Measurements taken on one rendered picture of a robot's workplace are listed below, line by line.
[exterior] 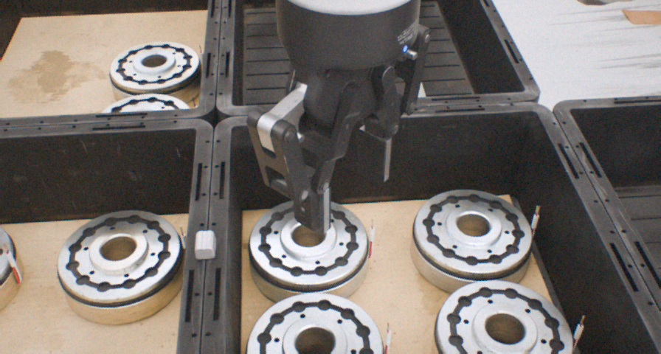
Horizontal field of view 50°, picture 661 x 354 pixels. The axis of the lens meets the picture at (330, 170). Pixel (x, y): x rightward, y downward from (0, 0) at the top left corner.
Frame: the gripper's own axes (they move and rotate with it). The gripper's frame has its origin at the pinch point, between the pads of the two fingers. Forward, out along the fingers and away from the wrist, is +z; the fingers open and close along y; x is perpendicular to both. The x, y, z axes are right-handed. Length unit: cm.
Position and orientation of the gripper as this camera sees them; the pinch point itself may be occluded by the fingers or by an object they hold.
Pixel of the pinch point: (344, 184)
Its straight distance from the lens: 45.7
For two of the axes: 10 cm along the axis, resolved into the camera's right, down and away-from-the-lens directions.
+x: -7.7, -4.2, 4.8
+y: 6.4, -5.1, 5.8
